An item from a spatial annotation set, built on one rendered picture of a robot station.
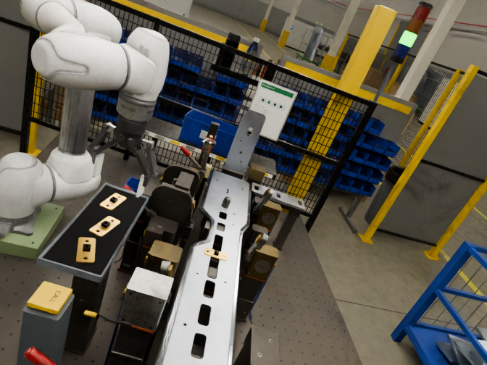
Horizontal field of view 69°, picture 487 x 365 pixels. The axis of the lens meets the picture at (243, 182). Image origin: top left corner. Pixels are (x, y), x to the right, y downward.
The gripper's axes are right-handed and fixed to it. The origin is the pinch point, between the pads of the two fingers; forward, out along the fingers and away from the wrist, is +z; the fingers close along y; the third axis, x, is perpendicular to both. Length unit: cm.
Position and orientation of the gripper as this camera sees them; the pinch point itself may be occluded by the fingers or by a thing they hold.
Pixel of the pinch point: (118, 182)
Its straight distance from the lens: 106.0
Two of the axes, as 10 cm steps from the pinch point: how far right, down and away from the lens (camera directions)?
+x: 2.2, -3.7, 9.0
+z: -3.4, 8.4, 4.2
